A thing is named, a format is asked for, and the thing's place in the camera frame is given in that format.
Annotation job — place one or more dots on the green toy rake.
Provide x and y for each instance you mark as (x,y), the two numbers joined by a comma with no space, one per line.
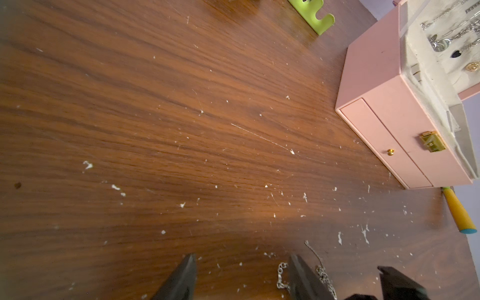
(308,11)

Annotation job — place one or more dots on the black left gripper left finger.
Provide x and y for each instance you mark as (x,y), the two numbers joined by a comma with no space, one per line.
(181,283)

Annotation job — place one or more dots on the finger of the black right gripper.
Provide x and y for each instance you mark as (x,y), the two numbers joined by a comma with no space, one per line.
(397,286)

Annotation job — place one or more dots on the green leaf toy trowel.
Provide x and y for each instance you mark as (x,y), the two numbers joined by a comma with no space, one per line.
(464,223)

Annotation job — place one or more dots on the pink jewelry box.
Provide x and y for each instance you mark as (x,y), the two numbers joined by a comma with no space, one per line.
(401,89)

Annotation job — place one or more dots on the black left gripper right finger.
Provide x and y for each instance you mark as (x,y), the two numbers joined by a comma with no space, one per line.
(303,282)

